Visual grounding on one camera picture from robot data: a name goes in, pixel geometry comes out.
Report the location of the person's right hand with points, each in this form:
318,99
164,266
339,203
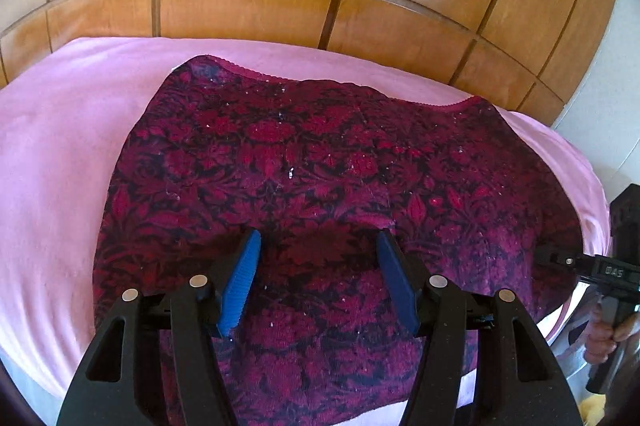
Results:
597,336

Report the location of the yellow cloth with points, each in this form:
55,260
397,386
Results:
592,413

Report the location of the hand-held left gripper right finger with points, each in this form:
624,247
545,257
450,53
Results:
398,286

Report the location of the white bed sheet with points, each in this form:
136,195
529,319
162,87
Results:
30,381

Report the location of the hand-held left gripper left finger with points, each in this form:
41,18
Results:
240,286

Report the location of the pink blanket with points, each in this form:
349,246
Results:
55,166

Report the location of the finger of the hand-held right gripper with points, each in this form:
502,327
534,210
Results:
557,258

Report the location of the dark red floral sweater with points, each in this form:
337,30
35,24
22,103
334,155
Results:
320,166

